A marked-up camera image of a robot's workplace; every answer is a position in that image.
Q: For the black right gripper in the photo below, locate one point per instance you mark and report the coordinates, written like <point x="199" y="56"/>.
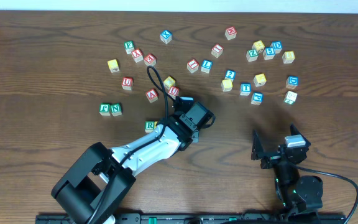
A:
<point x="274" y="157"/>

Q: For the green R letter block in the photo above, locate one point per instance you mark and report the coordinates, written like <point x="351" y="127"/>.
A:
<point x="149" y="126"/>

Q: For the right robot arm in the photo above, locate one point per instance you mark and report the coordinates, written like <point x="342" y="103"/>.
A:
<point x="299" y="194"/>

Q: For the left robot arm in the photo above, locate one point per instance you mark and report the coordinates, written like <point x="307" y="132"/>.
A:
<point x="94" y="186"/>

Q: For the red U block centre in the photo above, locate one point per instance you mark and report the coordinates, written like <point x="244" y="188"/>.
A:
<point x="173" y="92"/>

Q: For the red u block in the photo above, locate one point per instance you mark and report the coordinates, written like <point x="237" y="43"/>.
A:
<point x="173" y="92"/>
<point x="127" y="83"/>

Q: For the green 7 number block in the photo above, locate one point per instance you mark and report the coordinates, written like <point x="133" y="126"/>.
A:
<point x="290" y="97"/>

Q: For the red A letter block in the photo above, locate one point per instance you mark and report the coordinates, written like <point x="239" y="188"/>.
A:
<point x="152" y="95"/>

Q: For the yellow block centre left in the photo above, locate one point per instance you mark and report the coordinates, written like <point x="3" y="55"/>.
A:
<point x="169" y="82"/>

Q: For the yellow S letter block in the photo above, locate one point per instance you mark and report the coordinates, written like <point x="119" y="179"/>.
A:
<point x="226" y="85"/>

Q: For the blue T letter block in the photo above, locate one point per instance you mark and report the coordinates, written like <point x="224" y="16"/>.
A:
<point x="245" y="89"/>

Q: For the blue D block right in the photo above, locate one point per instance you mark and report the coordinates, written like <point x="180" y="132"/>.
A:
<point x="292" y="82"/>

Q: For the blue d block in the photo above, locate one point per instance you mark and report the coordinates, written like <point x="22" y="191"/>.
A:
<point x="277" y="46"/>
<point x="292" y="82"/>

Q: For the yellow K letter block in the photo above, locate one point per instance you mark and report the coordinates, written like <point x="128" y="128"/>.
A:
<point x="260" y="80"/>

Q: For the red I block centre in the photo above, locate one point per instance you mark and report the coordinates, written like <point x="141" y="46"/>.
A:
<point x="192" y="66"/>

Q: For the red i block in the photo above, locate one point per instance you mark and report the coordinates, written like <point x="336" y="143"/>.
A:
<point x="192" y="66"/>
<point x="217" y="50"/>

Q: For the blue L letter block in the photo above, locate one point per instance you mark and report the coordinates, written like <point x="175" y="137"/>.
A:
<point x="206" y="66"/>

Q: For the blue 2 number block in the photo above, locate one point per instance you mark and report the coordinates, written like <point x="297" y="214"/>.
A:
<point x="230" y="75"/>

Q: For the green N letter block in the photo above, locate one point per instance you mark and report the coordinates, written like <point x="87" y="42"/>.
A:
<point x="116" y="109"/>

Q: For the red U block left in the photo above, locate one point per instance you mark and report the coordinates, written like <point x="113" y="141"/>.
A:
<point x="127" y="83"/>

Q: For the red E letter block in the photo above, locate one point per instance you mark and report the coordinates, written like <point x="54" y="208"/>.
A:
<point x="150" y="60"/>

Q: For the yellow 8 number block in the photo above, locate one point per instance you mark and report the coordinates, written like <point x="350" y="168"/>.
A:
<point x="288" y="57"/>

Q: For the red I block upper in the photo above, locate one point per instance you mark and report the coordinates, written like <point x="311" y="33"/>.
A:
<point x="217" y="50"/>

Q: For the green J letter block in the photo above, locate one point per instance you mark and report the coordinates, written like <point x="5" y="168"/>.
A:
<point x="104" y="109"/>

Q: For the blue 5 number block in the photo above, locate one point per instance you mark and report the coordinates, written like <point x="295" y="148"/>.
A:
<point x="268" y="53"/>

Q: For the green Z letter block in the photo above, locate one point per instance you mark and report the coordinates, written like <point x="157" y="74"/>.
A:
<point x="251" y="55"/>

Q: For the red X letter block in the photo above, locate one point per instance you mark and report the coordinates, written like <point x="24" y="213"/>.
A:
<point x="137" y="55"/>

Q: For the blue D block upper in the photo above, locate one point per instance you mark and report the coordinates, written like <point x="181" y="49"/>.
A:
<point x="277" y="46"/>

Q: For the yellow block upper right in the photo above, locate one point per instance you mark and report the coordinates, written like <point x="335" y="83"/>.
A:
<point x="258" y="46"/>

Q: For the blue X letter block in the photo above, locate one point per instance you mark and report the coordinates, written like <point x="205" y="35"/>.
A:
<point x="166" y="36"/>

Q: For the yellow block far left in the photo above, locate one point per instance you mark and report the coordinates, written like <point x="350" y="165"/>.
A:
<point x="113" y="65"/>

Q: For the green F letter block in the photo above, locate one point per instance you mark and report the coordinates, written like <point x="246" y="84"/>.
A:
<point x="129" y="46"/>

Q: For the red M letter block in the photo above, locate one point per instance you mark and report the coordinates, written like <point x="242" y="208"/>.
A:
<point x="230" y="33"/>

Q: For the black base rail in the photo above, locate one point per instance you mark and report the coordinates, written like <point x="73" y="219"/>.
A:
<point x="128" y="218"/>

